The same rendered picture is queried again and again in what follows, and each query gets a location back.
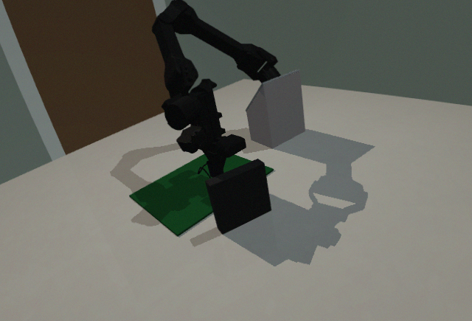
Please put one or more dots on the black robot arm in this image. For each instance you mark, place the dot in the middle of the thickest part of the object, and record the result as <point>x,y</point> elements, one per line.
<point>183,108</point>

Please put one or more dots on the black cable with plug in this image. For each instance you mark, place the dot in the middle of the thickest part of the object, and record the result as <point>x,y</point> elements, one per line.
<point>213,169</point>

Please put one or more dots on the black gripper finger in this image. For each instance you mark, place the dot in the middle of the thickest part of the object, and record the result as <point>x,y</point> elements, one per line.
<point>205,148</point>
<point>220,160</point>

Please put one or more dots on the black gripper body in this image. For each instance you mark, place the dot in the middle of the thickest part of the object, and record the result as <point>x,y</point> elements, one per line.
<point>224,146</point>

